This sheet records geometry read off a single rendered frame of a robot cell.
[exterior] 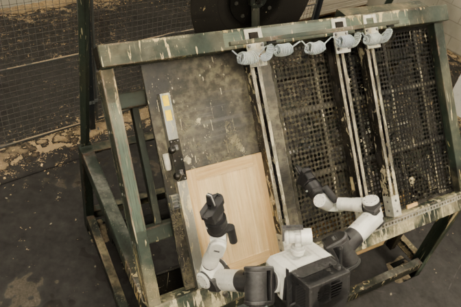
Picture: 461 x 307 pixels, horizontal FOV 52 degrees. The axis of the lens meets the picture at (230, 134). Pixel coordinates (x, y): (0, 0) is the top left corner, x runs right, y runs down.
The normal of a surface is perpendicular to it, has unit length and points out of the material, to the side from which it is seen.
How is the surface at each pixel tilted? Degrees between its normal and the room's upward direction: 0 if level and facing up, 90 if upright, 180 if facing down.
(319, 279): 23
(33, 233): 0
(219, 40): 50
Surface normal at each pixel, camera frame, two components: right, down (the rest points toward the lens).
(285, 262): -0.05, -0.94
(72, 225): 0.14, -0.77
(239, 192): 0.44, -0.02
